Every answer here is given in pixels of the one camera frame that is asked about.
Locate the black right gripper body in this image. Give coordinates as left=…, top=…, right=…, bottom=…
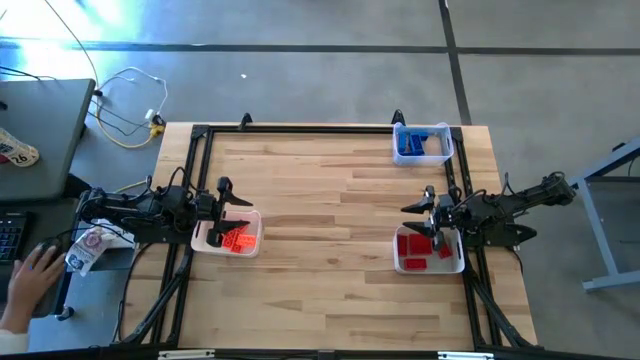
left=424, top=185, right=469, bottom=251

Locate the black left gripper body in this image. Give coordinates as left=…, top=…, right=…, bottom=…
left=192, top=177, right=234, bottom=248

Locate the white plastic bin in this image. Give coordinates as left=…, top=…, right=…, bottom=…
left=392, top=224, right=466, bottom=276
left=190, top=208, right=264, bottom=259

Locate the person's forearm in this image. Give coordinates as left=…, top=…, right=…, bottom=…
left=0, top=299, right=32, bottom=357

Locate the clear plastic bin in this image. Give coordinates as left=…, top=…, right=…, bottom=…
left=391, top=121, right=455, bottom=167

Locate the printed plastic bag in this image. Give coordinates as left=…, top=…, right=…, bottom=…
left=64, top=227, right=120, bottom=277

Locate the black computer mouse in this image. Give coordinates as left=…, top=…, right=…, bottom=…
left=34, top=238, right=65, bottom=261

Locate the dark keyboard desk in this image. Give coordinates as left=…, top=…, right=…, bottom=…
left=0, top=197, right=136, bottom=321

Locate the grey desk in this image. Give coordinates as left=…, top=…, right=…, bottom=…
left=0, top=78, right=96, bottom=201

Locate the person's hand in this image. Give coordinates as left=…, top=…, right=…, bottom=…
left=8, top=243, right=66, bottom=315

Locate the white labelled pouch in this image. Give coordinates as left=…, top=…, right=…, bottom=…
left=0, top=127, right=40, bottom=169

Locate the black keyboard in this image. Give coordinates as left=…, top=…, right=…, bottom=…
left=0, top=209, right=29, bottom=266

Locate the yellow floor cable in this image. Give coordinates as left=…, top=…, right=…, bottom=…
left=94, top=94, right=166, bottom=150

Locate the black aluminium table frame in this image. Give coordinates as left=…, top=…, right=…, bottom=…
left=112, top=109, right=539, bottom=351

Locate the white floor cable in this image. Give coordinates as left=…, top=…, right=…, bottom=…
left=97, top=66, right=170, bottom=121

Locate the silver metal bracket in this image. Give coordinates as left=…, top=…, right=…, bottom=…
left=158, top=349, right=216, bottom=360
left=437, top=351, right=495, bottom=360

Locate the grey metal table frame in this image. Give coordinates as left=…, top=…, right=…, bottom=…
left=569, top=137, right=640, bottom=294

